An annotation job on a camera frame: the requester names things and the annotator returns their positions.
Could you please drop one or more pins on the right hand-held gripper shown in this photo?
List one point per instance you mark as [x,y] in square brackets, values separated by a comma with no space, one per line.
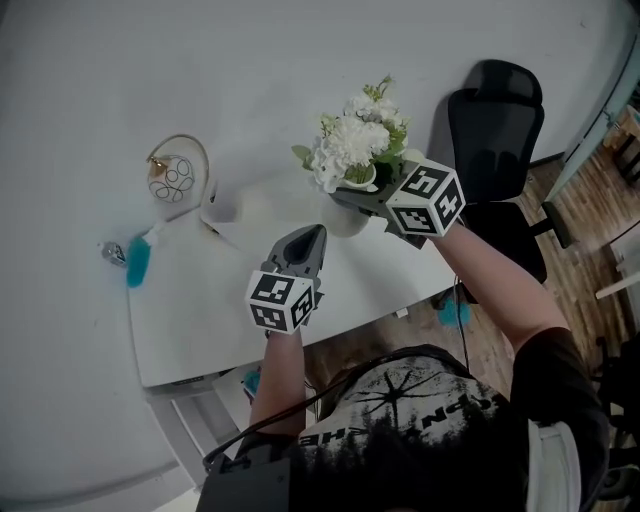
[425,200]

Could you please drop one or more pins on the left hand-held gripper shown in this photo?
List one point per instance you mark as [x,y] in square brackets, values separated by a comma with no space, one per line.
[272,300]

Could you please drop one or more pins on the white flowers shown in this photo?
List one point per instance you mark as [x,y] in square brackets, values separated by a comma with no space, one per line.
[350,145]

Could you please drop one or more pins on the person's right forearm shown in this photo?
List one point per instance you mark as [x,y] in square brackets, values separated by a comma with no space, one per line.
[500,290]

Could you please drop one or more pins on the person's left forearm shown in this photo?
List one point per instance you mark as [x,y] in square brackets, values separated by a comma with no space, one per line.
[277,380]

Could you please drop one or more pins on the black office chair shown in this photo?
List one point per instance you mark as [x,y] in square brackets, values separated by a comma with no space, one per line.
[495,150]

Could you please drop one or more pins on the teal cleaning brush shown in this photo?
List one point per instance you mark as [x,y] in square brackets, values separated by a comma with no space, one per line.
[252,385]

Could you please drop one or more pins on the teal fluffy floor brush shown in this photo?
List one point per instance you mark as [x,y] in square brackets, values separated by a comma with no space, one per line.
[450,312]

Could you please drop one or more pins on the teal fluffy duster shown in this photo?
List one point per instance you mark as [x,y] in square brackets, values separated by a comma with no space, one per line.
[139,260]

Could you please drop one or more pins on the black printed t-shirt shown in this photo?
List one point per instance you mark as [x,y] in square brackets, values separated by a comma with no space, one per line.
[425,440]

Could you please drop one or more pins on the grey waist pack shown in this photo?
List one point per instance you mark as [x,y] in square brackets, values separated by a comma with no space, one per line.
[245,485]

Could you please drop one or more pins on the wooden shelf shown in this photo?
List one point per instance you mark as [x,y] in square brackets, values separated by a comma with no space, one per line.
[625,145]

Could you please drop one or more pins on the white side desk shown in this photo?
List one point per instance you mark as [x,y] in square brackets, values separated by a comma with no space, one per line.
[620,286]

